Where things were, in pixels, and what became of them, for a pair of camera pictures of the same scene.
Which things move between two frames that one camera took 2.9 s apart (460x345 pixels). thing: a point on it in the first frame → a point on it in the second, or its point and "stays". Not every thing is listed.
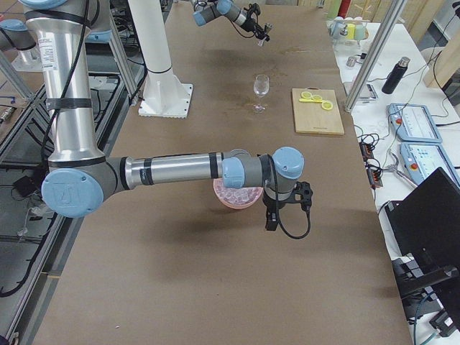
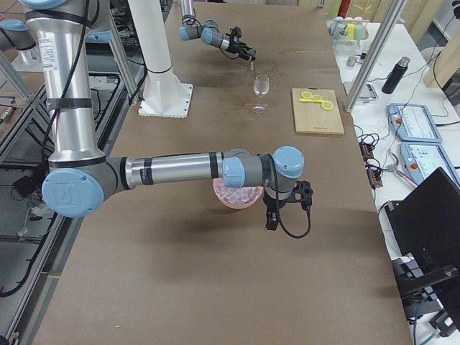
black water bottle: [395, 75] stays
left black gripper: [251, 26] → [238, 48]
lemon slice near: [327, 105] stays
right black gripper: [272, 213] stays
